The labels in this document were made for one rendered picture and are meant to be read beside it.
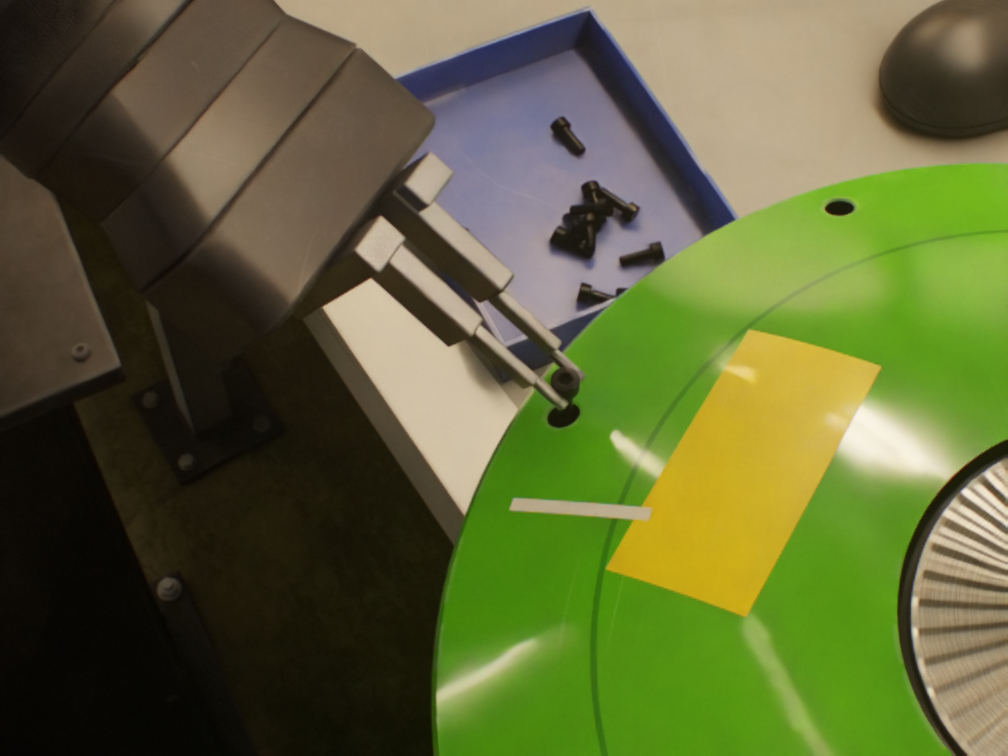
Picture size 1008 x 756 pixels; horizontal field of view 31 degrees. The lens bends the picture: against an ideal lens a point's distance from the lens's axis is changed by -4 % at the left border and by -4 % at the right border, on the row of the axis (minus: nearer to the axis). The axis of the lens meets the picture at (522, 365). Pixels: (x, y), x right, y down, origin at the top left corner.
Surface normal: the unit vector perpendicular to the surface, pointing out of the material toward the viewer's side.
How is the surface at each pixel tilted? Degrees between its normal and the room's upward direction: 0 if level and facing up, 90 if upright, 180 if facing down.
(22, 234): 0
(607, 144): 0
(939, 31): 14
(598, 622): 21
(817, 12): 0
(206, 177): 32
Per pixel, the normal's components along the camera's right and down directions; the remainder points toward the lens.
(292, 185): 0.49, -0.21
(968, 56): 0.04, -0.25
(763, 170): -0.01, -0.54
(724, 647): -0.25, -0.52
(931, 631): -0.11, -0.07
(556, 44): 0.43, 0.76
